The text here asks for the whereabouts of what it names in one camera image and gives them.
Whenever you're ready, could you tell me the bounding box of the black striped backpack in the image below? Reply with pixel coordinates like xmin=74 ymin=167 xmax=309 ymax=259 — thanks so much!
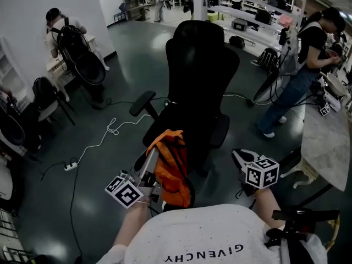
xmin=256 ymin=47 xmax=281 ymax=69

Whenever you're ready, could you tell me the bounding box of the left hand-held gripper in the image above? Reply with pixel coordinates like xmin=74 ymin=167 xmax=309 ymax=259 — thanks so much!
xmin=104 ymin=147 xmax=163 ymax=209

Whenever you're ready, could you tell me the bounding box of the pink box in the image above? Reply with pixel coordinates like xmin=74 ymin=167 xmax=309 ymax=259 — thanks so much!
xmin=277 ymin=13 xmax=294 ymax=29

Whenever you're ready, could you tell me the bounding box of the black chest harness strap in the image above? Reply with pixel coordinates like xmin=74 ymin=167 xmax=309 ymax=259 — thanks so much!
xmin=265 ymin=208 xmax=340 ymax=264

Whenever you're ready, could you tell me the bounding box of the grey equipment case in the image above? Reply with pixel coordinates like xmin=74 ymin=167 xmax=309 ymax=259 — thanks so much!
xmin=231 ymin=18 xmax=249 ymax=31

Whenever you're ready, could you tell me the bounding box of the wooden shelf unit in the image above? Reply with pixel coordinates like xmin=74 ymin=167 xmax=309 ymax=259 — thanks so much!
xmin=122 ymin=0 xmax=151 ymax=21

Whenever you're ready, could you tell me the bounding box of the white storage rack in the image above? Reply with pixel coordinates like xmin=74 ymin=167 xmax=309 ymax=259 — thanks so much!
xmin=208 ymin=0 xmax=308 ymax=49

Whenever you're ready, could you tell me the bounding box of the person's white shirt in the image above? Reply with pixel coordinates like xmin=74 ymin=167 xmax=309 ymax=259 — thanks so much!
xmin=96 ymin=203 xmax=328 ymax=264

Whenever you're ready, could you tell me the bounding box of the white bowl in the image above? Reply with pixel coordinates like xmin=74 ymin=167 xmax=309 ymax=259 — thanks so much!
xmin=325 ymin=72 xmax=348 ymax=96

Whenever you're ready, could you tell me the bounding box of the orange bag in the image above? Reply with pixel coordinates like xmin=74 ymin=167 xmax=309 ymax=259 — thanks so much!
xmin=145 ymin=129 xmax=196 ymax=209

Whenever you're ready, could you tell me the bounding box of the white cable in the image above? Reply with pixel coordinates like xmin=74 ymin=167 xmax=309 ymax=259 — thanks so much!
xmin=76 ymin=113 xmax=152 ymax=165

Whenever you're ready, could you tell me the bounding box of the blue chair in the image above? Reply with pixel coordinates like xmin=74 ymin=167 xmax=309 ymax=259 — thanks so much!
xmin=113 ymin=2 xmax=129 ymax=25

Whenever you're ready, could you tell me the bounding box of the person's left forearm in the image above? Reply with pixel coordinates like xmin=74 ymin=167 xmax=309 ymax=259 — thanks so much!
xmin=112 ymin=201 xmax=155 ymax=248

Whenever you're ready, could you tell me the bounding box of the black duffel bag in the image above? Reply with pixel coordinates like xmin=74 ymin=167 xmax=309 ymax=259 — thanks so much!
xmin=229 ymin=35 xmax=246 ymax=50

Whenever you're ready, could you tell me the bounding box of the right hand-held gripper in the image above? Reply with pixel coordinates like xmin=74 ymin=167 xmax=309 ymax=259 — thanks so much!
xmin=232 ymin=148 xmax=280 ymax=198

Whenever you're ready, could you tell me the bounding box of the person's right forearm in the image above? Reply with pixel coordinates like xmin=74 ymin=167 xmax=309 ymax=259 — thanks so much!
xmin=252 ymin=187 xmax=286 ymax=229

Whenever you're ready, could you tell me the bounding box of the marble-top table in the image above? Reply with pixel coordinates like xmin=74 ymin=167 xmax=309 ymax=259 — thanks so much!
xmin=285 ymin=91 xmax=352 ymax=193

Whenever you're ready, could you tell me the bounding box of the black office chair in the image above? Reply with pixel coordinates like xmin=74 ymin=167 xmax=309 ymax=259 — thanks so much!
xmin=129 ymin=20 xmax=241 ymax=177

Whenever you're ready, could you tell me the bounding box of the green stool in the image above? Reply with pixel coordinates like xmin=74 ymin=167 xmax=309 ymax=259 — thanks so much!
xmin=207 ymin=9 xmax=226 ymax=22

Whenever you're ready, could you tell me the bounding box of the black cable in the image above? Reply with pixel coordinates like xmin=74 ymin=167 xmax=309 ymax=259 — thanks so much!
xmin=40 ymin=160 xmax=84 ymax=262

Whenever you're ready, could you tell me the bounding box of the black-legged side chair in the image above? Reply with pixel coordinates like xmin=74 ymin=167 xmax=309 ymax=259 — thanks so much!
xmin=37 ymin=91 xmax=76 ymax=127

